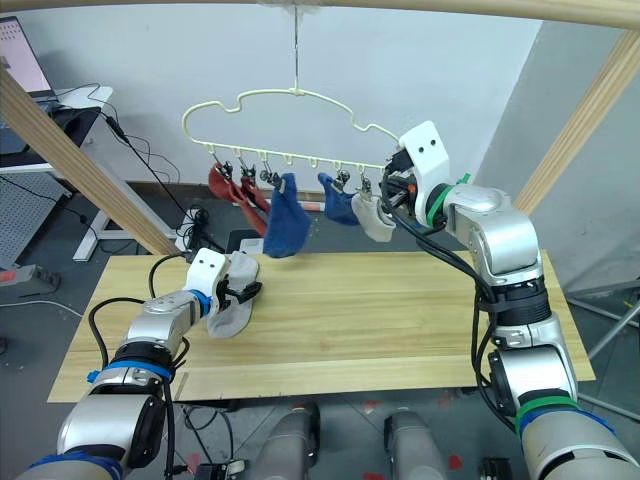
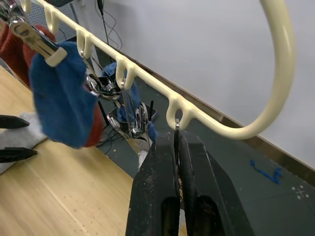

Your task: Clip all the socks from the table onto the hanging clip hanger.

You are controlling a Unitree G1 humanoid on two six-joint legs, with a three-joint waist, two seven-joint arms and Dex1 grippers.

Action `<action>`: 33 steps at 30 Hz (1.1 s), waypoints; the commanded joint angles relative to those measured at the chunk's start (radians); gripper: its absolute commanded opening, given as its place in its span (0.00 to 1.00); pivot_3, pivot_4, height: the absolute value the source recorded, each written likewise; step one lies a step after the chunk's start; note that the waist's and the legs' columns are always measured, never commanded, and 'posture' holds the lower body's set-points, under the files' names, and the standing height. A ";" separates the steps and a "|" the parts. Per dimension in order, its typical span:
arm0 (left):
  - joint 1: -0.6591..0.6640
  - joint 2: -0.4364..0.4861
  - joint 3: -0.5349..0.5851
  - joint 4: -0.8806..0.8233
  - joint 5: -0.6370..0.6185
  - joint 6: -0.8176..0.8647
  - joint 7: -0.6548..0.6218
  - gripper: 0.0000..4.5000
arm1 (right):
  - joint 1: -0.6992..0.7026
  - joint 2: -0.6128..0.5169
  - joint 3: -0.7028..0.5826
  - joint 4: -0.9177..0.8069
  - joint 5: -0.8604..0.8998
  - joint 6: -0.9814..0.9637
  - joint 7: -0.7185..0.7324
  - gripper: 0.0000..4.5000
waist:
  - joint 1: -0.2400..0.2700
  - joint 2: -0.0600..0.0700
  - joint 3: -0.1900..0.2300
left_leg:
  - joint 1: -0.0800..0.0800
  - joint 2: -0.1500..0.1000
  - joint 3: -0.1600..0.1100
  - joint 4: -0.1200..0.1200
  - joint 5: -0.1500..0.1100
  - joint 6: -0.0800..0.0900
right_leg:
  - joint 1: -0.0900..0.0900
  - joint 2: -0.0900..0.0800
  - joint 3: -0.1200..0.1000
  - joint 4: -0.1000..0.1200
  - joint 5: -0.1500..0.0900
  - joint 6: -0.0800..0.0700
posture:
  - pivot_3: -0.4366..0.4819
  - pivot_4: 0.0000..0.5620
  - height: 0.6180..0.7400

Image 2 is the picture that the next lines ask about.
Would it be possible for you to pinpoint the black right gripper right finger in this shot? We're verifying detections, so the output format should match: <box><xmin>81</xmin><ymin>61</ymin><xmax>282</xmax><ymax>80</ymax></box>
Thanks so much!
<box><xmin>179</xmin><ymin>132</ymin><xmax>255</xmax><ymax>236</ymax></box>

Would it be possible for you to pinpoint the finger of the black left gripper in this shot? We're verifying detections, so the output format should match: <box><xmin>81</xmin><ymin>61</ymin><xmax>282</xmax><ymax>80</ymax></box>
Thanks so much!
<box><xmin>0</xmin><ymin>147</ymin><xmax>38</xmax><ymax>164</ymax></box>
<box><xmin>0</xmin><ymin>115</ymin><xmax>31</xmax><ymax>130</ymax></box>

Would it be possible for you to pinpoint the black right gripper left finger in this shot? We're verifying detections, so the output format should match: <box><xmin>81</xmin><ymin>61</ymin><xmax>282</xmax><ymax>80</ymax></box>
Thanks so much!
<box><xmin>125</xmin><ymin>133</ymin><xmax>182</xmax><ymax>236</ymax></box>

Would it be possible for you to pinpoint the chrome hanger clip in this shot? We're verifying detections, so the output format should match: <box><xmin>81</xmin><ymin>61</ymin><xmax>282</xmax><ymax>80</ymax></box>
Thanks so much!
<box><xmin>8</xmin><ymin>15</ymin><xmax>68</xmax><ymax>66</ymax></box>
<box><xmin>107</xmin><ymin>78</ymin><xmax>150</xmax><ymax>139</ymax></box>
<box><xmin>0</xmin><ymin>0</ymin><xmax>25</xmax><ymax>23</ymax></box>
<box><xmin>80</xmin><ymin>48</ymin><xmax>123</xmax><ymax>101</ymax></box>
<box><xmin>127</xmin><ymin>118</ymin><xmax>183</xmax><ymax>195</ymax></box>

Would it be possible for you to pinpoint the grey sock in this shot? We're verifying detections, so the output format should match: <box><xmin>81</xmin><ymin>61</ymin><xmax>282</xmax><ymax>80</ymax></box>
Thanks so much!
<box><xmin>0</xmin><ymin>112</ymin><xmax>48</xmax><ymax>175</ymax></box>

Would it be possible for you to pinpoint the wooden baseboard strip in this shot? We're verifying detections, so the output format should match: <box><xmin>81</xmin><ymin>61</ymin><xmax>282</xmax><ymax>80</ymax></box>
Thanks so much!
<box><xmin>123</xmin><ymin>48</ymin><xmax>315</xmax><ymax>184</ymax></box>

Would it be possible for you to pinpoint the black stand rod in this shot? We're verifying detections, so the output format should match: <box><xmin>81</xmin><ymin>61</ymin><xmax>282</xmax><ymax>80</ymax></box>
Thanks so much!
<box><xmin>98</xmin><ymin>100</ymin><xmax>109</xmax><ymax>127</ymax></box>

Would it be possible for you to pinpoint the white pegboard panel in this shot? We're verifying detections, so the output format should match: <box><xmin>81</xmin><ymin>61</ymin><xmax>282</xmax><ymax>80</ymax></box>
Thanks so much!
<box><xmin>24</xmin><ymin>0</ymin><xmax>80</xmax><ymax>42</ymax></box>

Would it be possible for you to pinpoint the cream clip hanger frame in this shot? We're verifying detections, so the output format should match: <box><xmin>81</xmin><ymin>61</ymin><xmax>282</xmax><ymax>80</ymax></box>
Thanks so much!
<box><xmin>19</xmin><ymin>0</ymin><xmax>295</xmax><ymax>141</ymax></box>

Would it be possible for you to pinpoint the thick black hanging cable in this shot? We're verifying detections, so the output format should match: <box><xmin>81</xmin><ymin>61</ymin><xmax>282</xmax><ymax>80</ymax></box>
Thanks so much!
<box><xmin>96</xmin><ymin>0</ymin><xmax>109</xmax><ymax>45</ymax></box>

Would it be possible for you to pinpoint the thin black wire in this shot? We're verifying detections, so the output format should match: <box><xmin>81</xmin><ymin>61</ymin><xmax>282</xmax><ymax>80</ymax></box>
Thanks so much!
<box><xmin>100</xmin><ymin>7</ymin><xmax>123</xmax><ymax>50</ymax></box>

